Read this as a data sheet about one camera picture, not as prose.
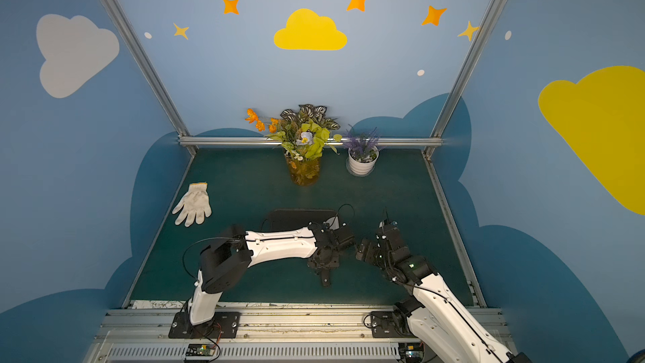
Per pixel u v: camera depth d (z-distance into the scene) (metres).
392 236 0.61
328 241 0.64
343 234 0.69
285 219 1.04
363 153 1.02
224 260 0.48
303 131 0.95
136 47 0.84
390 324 0.74
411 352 0.72
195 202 1.01
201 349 0.72
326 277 0.82
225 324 0.74
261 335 0.73
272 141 1.01
